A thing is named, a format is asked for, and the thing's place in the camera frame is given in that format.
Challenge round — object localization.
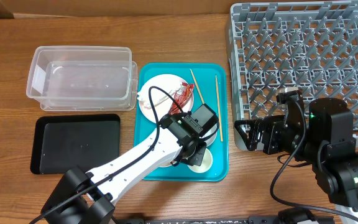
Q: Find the small white cup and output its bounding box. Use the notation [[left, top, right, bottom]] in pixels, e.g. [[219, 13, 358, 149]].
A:
[[188, 149, 213, 174]]

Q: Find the white napkin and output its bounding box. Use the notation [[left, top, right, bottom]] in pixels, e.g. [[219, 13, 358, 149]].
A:
[[137, 87, 179, 109]]

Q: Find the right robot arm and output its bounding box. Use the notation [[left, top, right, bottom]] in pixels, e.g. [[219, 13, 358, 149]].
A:
[[234, 87, 358, 223]]

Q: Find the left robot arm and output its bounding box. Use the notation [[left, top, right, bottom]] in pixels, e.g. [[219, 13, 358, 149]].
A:
[[33, 104, 218, 223]]

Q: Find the grey bowl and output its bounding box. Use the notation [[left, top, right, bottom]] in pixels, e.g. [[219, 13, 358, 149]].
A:
[[202, 124, 217, 147]]

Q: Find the right wooden chopstick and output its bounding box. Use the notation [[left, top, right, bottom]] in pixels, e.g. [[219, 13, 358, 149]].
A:
[[215, 75, 223, 142]]

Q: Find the wooden chopstick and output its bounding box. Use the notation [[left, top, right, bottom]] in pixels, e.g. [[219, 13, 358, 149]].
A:
[[215, 75, 223, 142], [190, 69, 205, 104]]

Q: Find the red sauce packet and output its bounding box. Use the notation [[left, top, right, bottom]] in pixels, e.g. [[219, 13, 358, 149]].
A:
[[168, 83, 195, 114]]

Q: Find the left wooden chopstick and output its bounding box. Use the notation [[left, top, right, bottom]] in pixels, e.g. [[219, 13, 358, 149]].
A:
[[190, 69, 205, 104]]

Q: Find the large white plate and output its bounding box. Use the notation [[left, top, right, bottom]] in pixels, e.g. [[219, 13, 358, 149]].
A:
[[137, 73, 195, 124]]

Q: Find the teal serving tray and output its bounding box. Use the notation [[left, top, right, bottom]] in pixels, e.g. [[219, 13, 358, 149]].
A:
[[138, 63, 229, 182]]

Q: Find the grey dish rack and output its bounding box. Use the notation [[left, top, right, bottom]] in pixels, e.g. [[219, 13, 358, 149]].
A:
[[226, 1, 358, 146]]

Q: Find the black tray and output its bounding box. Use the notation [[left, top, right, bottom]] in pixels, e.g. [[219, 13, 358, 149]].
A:
[[30, 114, 121, 174]]

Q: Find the clear plastic bin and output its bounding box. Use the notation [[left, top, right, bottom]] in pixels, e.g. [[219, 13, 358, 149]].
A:
[[26, 45, 139, 111]]

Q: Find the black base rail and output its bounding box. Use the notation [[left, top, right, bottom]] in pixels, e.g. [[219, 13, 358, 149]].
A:
[[113, 215, 335, 224]]

